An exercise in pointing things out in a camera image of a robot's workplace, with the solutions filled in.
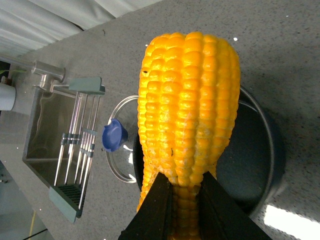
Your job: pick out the yellow corn cob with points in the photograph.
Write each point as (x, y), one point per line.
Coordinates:
(189, 88)

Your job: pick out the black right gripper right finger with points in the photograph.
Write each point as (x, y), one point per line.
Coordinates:
(220, 218)

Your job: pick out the grey curtain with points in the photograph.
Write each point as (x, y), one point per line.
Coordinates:
(27, 25)

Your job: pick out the glass lid with blue knob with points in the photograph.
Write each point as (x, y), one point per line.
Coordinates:
(118, 138)

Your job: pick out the stainless steel sink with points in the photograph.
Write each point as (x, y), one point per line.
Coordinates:
(53, 115)

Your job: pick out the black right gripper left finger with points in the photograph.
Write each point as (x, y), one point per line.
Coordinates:
(152, 221)

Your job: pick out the green sink drying rack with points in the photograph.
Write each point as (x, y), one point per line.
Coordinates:
(77, 140)

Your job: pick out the metal faucet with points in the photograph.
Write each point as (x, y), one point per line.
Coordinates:
(48, 73)

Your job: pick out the dark blue saucepan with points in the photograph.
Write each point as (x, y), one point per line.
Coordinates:
(251, 167)

